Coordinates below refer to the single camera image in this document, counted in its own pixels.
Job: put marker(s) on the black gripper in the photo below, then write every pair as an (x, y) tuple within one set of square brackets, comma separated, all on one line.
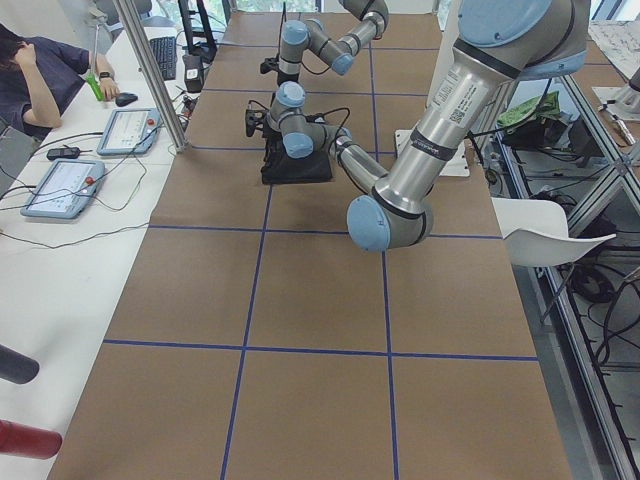
[(286, 79), (273, 142)]

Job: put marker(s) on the black keyboard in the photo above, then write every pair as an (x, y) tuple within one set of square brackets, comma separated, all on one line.
[(165, 54)]

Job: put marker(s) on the black computer mouse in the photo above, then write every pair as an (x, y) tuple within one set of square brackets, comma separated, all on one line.
[(125, 99)]

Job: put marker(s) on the near teach pendant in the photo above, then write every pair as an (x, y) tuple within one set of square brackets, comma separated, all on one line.
[(65, 190)]

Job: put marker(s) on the white plastic chair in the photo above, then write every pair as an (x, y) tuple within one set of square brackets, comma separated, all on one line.
[(536, 233)]

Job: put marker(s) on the aluminium frame post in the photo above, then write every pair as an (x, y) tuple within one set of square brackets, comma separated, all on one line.
[(130, 19)]

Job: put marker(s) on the red water bottle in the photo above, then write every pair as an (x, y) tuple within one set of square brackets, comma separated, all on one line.
[(27, 441)]

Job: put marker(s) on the black water bottle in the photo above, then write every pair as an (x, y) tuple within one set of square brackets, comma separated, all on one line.
[(16, 367)]

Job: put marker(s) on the black printed t-shirt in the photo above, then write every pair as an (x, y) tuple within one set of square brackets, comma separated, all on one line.
[(280, 168)]

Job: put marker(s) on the green cloth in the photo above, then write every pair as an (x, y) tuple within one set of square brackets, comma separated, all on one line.
[(547, 106)]

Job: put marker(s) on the seated person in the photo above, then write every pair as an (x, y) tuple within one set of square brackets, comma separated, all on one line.
[(40, 77)]

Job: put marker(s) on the teach pendant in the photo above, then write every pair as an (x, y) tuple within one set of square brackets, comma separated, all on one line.
[(129, 131), (65, 190)]

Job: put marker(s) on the far teach pendant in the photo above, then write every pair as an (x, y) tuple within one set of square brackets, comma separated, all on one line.
[(129, 131)]

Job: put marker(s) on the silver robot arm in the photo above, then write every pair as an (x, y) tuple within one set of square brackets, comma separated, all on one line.
[(497, 42), (298, 36)]

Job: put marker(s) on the black handheld device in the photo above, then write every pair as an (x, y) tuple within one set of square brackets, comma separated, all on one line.
[(63, 153)]

